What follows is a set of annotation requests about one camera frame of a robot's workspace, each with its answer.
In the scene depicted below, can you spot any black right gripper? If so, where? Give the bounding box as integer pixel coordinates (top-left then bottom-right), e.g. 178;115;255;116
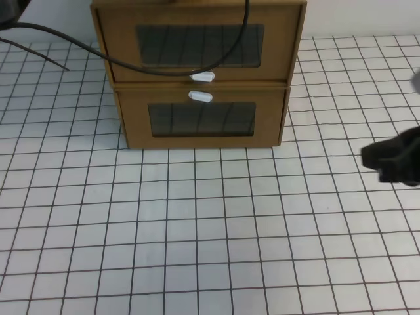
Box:
361;127;419;187

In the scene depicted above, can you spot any white box handle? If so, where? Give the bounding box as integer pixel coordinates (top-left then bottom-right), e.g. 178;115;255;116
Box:
188;91;213;103
190;71;215;83

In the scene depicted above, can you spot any brown shoebox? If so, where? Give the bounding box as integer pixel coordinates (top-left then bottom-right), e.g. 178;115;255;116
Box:
91;1;306;83
115;81;290;149

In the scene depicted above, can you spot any thin black cable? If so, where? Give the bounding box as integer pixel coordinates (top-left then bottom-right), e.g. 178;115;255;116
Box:
0;36;71;72

